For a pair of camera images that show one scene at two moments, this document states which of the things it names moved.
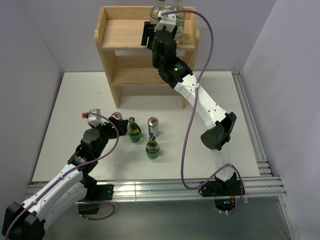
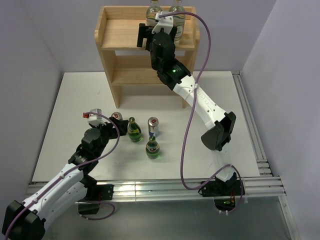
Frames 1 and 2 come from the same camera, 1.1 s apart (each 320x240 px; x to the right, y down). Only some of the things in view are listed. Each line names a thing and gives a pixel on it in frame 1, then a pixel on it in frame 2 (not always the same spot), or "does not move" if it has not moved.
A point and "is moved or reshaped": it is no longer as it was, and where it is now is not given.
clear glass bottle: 154,13 is moved or reshaped
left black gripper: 121,126 does not move
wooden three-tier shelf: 128,63 does not move
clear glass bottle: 180,18 does not move
